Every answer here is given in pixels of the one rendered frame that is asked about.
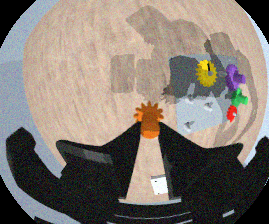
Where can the green gear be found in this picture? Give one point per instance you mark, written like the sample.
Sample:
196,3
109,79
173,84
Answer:
238,98

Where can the orange gear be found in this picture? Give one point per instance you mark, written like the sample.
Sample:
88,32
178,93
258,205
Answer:
149,117

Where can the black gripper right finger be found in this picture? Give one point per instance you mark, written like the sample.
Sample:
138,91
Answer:
184,161

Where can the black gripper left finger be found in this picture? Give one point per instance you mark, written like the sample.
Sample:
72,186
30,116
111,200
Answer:
115,159

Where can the yellow gear with black stripe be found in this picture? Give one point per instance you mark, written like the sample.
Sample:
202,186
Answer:
204,67

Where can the purple gear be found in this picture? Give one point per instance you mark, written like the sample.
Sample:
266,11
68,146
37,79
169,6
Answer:
233,78

